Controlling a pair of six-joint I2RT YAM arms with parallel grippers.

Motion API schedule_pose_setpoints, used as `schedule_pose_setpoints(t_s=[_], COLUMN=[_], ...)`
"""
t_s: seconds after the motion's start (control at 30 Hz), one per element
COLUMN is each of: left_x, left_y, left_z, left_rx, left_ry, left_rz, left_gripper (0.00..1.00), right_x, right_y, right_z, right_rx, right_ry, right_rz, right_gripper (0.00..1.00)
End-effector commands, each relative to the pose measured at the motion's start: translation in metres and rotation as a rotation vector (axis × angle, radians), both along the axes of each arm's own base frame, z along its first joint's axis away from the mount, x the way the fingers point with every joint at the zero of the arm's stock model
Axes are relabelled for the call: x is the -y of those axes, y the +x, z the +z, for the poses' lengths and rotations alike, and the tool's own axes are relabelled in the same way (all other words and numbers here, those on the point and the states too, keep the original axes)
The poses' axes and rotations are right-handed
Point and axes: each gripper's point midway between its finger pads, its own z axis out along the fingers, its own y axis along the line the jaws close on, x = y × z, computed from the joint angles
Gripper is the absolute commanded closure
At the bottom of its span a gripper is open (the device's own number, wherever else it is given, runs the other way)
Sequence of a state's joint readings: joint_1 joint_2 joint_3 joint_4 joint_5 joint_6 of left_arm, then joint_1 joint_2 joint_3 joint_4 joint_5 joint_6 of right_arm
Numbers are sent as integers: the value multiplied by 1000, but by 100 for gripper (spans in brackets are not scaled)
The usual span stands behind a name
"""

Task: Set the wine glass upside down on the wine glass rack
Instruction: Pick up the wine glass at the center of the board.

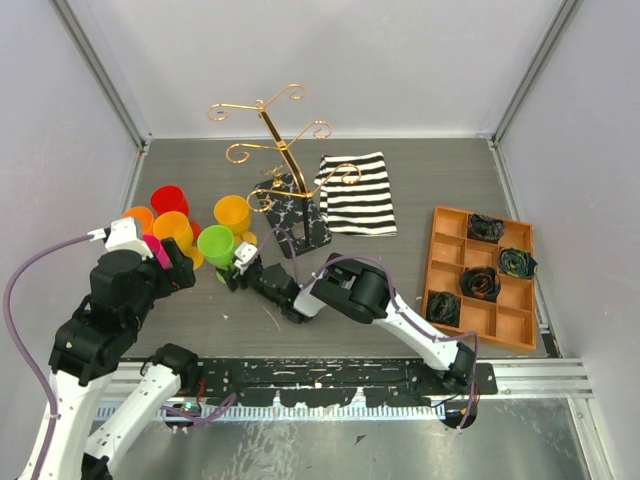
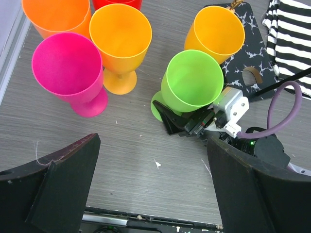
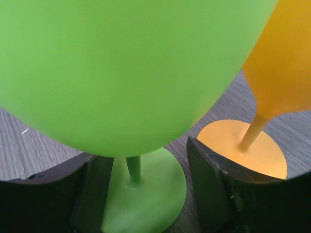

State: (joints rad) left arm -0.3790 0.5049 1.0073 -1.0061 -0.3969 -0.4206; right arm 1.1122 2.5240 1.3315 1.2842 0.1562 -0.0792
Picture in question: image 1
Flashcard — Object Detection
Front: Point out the green plastic wine glass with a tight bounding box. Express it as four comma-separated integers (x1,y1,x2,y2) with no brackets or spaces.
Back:
197,225,236,284

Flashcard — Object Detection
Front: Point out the gold wine glass rack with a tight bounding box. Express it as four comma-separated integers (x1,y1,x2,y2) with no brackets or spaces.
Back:
207,84,332,259

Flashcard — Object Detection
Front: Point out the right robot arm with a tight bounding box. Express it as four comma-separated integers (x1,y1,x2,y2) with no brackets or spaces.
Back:
216,253,477,394

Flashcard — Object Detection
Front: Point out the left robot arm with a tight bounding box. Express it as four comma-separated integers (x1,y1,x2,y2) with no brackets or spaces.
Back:
3,234,201,479

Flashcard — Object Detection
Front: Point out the pink plastic wine glass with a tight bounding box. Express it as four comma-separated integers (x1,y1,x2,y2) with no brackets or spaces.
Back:
143,234,171,269

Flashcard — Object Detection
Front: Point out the yellow wine glass left cluster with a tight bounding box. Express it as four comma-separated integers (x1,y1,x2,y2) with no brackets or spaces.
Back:
152,211,204,270

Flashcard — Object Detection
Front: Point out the orange plastic wine glass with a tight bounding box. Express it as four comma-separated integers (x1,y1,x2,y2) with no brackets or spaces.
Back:
122,206,155,235

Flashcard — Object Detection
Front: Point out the red plastic wine glass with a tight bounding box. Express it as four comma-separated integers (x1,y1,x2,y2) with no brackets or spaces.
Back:
150,184,201,240

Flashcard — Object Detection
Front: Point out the black white striped cloth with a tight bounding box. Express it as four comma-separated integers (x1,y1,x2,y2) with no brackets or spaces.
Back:
314,152,398,237

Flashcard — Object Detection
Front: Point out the rolled dark sock bottom left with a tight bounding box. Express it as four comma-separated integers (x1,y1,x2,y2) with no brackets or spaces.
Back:
426,291,461,328

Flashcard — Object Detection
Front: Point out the rolled dark sock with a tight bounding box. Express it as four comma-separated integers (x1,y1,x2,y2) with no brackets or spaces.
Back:
498,247,538,280
426,291,461,328
459,266,502,303
467,213,506,244

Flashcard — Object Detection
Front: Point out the rolled dark sock middle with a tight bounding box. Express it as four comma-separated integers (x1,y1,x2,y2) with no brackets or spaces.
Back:
459,266,502,303

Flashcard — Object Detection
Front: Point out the orange wooden compartment tray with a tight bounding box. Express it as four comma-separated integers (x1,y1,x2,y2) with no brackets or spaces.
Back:
421,206,538,353

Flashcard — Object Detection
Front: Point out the rolled dark sock top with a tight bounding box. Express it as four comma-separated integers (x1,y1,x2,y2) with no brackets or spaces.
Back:
467,213,506,244

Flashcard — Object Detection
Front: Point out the rolled dark sock right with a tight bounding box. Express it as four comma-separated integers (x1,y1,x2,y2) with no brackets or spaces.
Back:
498,247,538,280

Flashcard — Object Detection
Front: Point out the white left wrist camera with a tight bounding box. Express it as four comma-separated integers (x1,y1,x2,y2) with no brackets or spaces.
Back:
88,217,154,260

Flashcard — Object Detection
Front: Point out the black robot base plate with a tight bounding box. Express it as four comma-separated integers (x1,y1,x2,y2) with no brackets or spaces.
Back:
142,357,499,409

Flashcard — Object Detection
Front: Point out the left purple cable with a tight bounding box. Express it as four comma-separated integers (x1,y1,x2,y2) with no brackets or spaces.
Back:
3,230,111,480

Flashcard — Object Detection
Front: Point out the aluminium frame rail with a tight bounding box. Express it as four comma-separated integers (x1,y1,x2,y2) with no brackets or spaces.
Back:
44,357,596,436

